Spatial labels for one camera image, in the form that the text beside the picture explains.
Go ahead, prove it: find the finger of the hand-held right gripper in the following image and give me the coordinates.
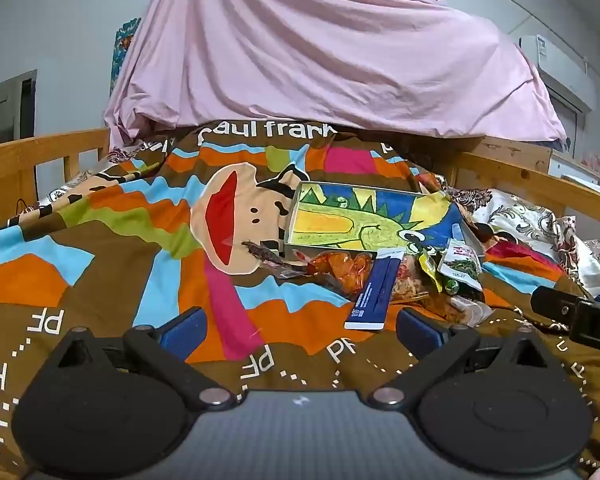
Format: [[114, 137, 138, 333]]
[[531, 285, 581, 328]]

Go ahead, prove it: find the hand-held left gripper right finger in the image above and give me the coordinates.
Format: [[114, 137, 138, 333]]
[[367, 307, 556, 411]]

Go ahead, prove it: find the brown bar clear packet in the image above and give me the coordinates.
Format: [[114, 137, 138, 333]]
[[425, 292, 496, 328]]

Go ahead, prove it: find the pink bed sheet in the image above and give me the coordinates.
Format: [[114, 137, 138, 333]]
[[102, 0, 568, 146]]

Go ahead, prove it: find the wooden bed frame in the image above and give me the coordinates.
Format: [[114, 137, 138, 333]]
[[0, 127, 600, 241]]

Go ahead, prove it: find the grey tray with dinosaur drawing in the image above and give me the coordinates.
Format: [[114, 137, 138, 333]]
[[285, 181, 486, 261]]

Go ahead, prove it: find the rice cracker packet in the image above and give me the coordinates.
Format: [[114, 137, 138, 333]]
[[390, 252, 438, 306]]

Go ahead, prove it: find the orange snack packet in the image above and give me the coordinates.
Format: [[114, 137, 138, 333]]
[[302, 250, 376, 301]]

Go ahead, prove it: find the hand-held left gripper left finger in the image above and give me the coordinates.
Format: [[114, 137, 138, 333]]
[[50, 306, 238, 411]]

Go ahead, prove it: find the colourful printed blanket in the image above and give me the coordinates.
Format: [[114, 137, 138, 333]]
[[0, 122, 600, 480]]

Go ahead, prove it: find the white air conditioner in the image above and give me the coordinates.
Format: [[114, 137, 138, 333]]
[[517, 35, 598, 111]]

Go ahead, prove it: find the white and green snack packet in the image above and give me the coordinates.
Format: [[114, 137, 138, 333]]
[[437, 238, 485, 291]]

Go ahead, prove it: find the yellow snack packet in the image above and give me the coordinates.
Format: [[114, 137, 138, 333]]
[[415, 245, 446, 293]]

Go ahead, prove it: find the white cabinet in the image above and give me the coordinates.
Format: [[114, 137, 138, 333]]
[[550, 150, 600, 183]]

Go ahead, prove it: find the floral patterned cloth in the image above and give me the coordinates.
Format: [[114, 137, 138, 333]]
[[447, 187, 600, 301]]

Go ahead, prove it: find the dark jerky packet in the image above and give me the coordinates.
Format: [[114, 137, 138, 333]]
[[241, 240, 311, 278]]

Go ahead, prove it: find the blue packet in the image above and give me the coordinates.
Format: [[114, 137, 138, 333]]
[[344, 246, 406, 332]]

